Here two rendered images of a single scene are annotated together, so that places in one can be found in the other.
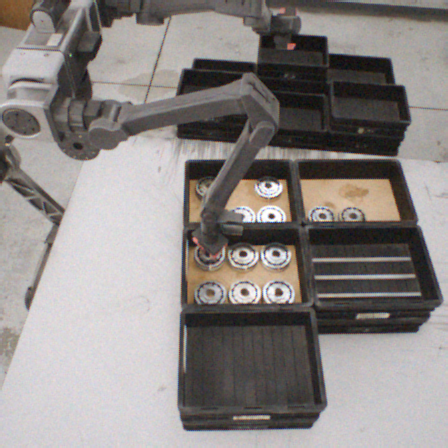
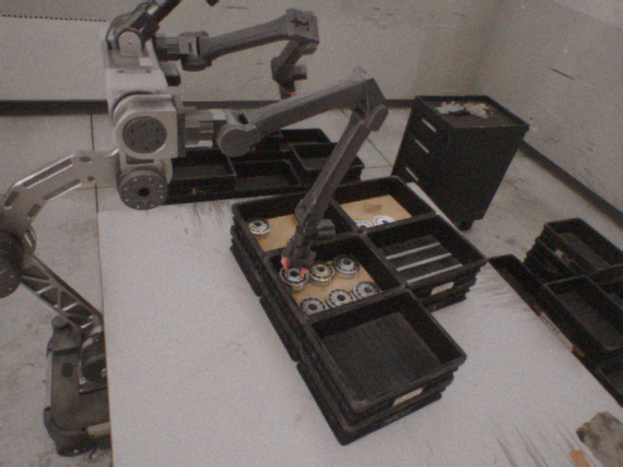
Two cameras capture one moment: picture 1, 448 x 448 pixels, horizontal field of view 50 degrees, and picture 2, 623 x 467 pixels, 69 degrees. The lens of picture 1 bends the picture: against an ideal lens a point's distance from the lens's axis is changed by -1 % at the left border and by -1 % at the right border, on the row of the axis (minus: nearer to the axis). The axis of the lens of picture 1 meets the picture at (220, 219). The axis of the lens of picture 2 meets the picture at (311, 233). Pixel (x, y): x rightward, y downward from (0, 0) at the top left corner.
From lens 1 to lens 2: 0.70 m
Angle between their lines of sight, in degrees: 27
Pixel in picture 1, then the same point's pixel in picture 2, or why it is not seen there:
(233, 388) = (376, 380)
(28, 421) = not seen: outside the picture
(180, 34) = (108, 140)
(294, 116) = (264, 182)
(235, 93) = (358, 80)
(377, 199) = (390, 209)
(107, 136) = (240, 138)
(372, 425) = (479, 378)
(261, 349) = (378, 340)
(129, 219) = (179, 279)
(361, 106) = (318, 163)
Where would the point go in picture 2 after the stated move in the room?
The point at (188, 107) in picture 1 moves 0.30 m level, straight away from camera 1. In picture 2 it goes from (317, 99) to (261, 54)
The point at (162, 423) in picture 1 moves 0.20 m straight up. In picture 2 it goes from (317, 450) to (330, 413)
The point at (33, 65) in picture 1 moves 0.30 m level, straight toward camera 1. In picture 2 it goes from (142, 79) to (235, 132)
